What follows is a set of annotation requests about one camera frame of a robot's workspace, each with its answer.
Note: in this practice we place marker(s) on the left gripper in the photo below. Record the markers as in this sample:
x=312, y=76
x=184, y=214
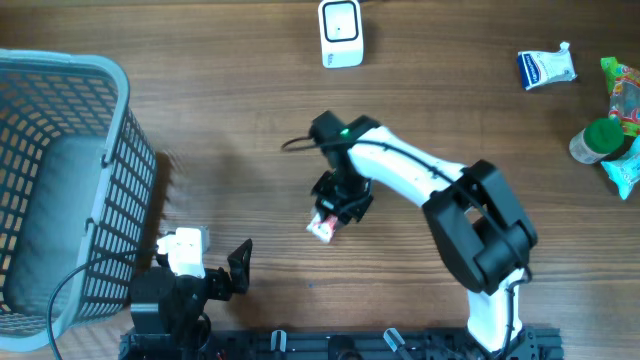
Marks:
x=222, y=288

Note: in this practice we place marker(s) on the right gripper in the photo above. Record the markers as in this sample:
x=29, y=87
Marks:
x=325, y=202

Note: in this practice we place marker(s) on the red white tissue pack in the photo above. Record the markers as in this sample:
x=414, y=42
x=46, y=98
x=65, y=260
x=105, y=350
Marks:
x=323, y=228

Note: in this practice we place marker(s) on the white blue pouch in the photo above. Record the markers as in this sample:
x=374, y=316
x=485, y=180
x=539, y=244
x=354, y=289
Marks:
x=539, y=68

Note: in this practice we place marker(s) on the green lid jar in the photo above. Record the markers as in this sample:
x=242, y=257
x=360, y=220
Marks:
x=596, y=141

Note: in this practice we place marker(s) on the teal wet wipes pack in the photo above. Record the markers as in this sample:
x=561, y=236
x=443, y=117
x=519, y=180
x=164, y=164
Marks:
x=624, y=171

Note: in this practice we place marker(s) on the green Haribo candy bag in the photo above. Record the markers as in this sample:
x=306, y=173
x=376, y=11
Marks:
x=623, y=88

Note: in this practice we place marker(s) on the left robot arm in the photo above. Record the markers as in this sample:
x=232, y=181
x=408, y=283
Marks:
x=168, y=311

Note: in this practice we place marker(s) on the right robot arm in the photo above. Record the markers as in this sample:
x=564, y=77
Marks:
x=480, y=229

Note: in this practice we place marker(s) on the white barcode scanner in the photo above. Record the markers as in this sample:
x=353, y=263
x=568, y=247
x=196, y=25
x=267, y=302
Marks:
x=341, y=33

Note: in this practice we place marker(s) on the grey plastic mesh basket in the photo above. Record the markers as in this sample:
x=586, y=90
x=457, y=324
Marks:
x=77, y=175

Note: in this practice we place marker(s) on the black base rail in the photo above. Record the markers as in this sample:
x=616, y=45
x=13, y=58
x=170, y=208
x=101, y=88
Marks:
x=430, y=344

